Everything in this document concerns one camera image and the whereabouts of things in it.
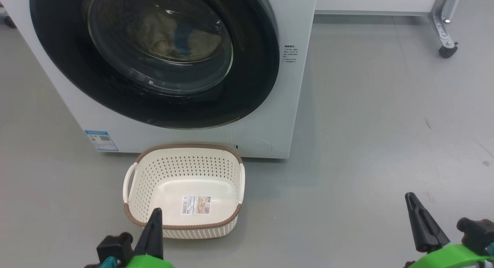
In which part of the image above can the cream perforated laundry basket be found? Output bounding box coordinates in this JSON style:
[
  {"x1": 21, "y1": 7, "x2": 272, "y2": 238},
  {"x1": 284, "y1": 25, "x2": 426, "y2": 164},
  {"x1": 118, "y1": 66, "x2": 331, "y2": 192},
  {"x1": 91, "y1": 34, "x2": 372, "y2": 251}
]
[{"x1": 123, "y1": 144, "x2": 246, "y2": 239}]

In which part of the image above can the washing machine glass door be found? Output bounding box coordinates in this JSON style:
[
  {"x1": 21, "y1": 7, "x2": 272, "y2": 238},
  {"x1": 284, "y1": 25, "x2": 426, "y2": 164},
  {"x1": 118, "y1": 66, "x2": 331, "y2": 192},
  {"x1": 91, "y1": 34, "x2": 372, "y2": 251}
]
[{"x1": 29, "y1": 0, "x2": 280, "y2": 130}]

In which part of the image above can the white basket product label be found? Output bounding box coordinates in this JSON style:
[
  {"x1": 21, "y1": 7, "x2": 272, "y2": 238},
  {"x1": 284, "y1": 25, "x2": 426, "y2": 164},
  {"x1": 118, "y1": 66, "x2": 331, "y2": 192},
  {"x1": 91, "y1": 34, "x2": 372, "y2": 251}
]
[{"x1": 181, "y1": 196, "x2": 211, "y2": 216}]

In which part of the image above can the blue energy label sticker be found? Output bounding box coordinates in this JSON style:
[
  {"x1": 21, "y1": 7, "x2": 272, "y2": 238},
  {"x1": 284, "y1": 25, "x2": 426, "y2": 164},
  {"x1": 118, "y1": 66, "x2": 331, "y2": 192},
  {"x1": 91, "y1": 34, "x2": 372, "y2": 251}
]
[{"x1": 84, "y1": 130, "x2": 118, "y2": 152}]

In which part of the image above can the oval filter cover flap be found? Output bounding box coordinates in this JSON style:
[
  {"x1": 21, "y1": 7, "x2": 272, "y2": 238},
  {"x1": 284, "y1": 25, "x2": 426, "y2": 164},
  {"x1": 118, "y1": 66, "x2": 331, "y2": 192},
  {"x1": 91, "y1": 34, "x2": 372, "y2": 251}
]
[{"x1": 233, "y1": 139, "x2": 272, "y2": 155}]

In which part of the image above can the white washing machine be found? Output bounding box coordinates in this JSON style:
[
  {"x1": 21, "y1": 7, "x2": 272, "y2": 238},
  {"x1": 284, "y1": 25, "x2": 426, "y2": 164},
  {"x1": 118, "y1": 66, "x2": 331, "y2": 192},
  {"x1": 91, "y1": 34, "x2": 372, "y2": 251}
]
[{"x1": 0, "y1": 0, "x2": 319, "y2": 159}]

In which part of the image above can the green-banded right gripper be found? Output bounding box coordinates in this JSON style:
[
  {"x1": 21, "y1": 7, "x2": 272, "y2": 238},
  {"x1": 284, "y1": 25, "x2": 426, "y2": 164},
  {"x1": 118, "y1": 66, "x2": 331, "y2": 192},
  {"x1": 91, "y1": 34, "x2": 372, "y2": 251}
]
[{"x1": 404, "y1": 192, "x2": 494, "y2": 268}]

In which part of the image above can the cream garment with blue patch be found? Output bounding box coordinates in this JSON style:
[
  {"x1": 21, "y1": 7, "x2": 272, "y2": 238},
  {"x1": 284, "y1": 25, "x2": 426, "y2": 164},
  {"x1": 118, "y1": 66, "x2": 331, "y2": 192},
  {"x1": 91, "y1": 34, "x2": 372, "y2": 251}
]
[{"x1": 129, "y1": 12, "x2": 193, "y2": 57}]

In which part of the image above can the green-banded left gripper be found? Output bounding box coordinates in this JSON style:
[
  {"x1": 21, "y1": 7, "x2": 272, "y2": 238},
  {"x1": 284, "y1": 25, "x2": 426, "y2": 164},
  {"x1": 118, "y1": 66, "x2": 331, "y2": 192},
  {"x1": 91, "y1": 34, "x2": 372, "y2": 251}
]
[{"x1": 123, "y1": 207, "x2": 174, "y2": 268}]

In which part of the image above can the metal caster wheel leg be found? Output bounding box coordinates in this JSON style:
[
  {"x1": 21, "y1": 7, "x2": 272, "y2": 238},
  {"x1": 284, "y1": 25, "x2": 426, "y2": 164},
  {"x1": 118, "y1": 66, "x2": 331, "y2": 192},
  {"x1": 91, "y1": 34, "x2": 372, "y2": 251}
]
[{"x1": 315, "y1": 0, "x2": 464, "y2": 59}]

